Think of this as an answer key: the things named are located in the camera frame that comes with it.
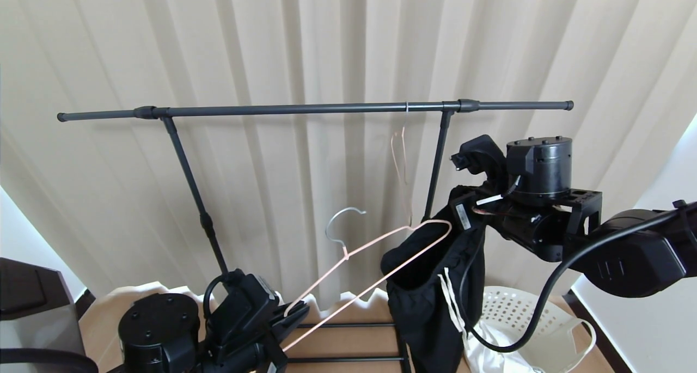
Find beige curtain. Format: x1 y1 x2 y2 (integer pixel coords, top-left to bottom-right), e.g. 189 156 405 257
0 0 697 311

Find white laundry basket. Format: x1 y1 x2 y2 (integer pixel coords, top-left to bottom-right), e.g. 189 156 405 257
463 286 598 373

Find black shorts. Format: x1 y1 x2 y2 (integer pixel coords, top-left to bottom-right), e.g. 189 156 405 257
380 191 487 373

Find pink clothes hanger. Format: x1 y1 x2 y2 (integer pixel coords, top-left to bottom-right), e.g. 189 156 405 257
282 207 453 354
391 102 414 227

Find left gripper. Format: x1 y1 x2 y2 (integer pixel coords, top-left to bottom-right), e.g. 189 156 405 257
206 302 311 373

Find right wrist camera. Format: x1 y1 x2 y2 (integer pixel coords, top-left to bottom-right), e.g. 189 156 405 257
450 134 508 191

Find black clothes rack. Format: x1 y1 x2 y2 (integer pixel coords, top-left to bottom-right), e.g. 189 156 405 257
56 99 576 373

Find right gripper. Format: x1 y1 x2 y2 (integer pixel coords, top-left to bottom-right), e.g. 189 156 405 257
448 185 571 262

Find white garment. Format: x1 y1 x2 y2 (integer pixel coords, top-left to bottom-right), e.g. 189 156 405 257
463 319 545 373

